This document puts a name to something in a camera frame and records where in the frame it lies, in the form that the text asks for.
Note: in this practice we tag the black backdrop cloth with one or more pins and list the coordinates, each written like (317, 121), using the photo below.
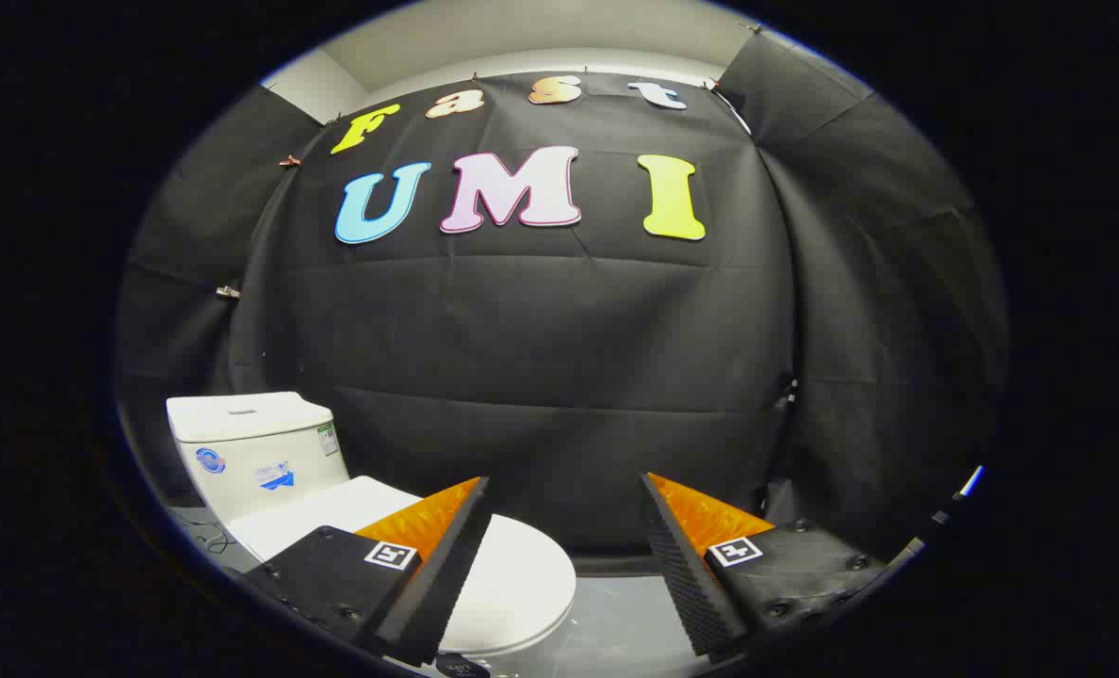
(541, 339)

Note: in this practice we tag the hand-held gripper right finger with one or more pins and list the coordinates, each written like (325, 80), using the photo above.
(682, 574)

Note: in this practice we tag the white ceramic toilet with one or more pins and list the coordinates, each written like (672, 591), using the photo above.
(249, 452)

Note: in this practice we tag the silver metal clip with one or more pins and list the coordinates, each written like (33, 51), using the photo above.
(228, 293)

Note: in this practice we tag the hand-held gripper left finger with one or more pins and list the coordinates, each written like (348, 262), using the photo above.
(446, 574)

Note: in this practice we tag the white toilet lid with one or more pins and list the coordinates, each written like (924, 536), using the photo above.
(522, 584)

